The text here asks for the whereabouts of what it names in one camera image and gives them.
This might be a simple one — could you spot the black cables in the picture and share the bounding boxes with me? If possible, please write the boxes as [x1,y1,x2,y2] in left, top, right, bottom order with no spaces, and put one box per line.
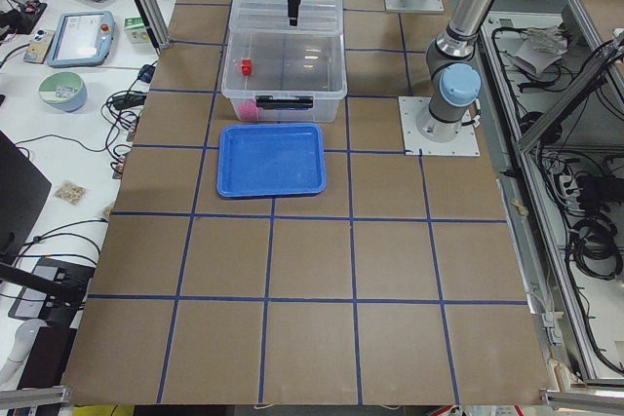
[99,89,147,173]

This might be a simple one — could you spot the clear plastic box lid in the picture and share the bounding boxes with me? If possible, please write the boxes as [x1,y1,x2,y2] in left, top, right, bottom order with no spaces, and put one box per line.
[229,0,343,36]

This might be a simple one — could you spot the snack bag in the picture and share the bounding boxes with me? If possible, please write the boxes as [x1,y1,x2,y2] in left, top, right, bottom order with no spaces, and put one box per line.
[54,181,88,206]

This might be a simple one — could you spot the blue plastic tray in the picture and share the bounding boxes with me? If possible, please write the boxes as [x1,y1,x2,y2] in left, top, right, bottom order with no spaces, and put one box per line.
[216,123,327,199]

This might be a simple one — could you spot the black box latch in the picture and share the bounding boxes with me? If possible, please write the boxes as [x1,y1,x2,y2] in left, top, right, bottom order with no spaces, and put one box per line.
[254,95,314,110]

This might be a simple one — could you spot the red block in box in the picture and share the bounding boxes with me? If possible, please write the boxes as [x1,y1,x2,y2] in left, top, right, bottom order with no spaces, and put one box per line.
[240,58,254,76]
[237,99,260,122]

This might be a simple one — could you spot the clear plastic storage box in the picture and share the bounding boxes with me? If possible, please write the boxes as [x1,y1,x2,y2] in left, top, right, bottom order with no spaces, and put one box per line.
[221,32,347,123]

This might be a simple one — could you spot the cable bundle under frame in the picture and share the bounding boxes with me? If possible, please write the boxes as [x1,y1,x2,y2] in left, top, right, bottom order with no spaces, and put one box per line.
[535,142,624,285]

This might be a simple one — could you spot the green bowl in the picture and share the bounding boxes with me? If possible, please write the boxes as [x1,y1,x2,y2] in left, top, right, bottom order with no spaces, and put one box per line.
[38,72,88,112]

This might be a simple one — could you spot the green white carton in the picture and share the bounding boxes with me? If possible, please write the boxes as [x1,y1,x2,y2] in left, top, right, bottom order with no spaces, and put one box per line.
[123,17,150,44]

